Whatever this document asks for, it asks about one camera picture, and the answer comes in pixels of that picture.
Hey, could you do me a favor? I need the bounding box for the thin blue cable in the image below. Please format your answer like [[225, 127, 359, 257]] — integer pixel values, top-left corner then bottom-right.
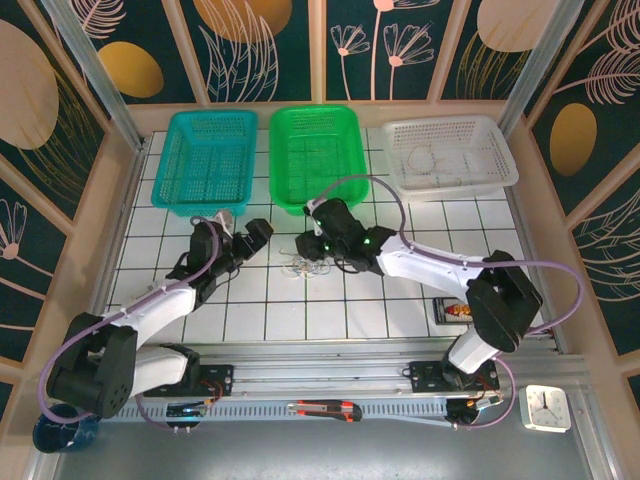
[[287, 253, 332, 279]]

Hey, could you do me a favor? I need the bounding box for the thin white cable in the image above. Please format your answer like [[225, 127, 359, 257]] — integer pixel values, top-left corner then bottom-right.
[[277, 249, 331, 280]]

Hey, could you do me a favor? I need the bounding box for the thin tan cable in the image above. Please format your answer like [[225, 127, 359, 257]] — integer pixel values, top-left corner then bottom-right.
[[407, 144, 464, 187]]

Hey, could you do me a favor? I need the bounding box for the green plastic basket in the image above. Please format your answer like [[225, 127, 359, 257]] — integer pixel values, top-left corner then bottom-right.
[[268, 104, 371, 217]]

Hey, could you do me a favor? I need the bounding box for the teal plastic basket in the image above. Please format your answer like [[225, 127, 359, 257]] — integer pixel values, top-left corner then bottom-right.
[[150, 109, 260, 219]]

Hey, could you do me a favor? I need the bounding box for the small black tray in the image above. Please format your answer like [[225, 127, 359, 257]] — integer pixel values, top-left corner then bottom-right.
[[432, 297, 474, 327]]

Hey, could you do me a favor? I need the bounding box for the white plastic basket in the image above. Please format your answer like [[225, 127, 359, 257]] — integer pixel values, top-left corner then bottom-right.
[[382, 114, 520, 204]]

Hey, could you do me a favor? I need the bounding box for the red black utility knife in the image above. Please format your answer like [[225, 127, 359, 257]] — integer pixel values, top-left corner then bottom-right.
[[287, 399, 362, 424]]

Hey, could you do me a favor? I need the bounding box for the small black circuit board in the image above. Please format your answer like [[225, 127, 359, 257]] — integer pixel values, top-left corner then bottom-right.
[[447, 394, 504, 420], [166, 402, 207, 419]]

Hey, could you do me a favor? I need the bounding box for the dark blue mug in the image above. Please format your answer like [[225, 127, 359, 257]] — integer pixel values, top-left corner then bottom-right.
[[32, 403, 101, 454]]

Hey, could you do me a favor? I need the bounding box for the white square clock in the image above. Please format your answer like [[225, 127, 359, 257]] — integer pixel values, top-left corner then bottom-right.
[[519, 384, 572, 434]]

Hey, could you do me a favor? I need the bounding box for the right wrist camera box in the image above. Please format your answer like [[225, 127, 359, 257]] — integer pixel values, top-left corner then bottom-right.
[[304, 198, 325, 237]]

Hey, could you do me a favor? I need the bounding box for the aluminium mounting rail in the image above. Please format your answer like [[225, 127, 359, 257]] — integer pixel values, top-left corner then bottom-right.
[[49, 339, 586, 401]]

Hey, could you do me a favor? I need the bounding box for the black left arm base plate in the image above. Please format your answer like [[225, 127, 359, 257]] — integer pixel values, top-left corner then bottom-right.
[[143, 363, 235, 399]]

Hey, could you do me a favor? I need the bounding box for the grey slotted cable duct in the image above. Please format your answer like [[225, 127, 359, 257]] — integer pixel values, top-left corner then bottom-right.
[[102, 401, 451, 424]]

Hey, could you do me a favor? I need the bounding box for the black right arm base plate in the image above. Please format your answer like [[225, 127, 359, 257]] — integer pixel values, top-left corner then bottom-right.
[[408, 359, 501, 395]]

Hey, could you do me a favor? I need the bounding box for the aluminium frame post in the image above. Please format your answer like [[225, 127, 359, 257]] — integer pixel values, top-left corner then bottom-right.
[[38, 0, 147, 151], [498, 0, 571, 137]]

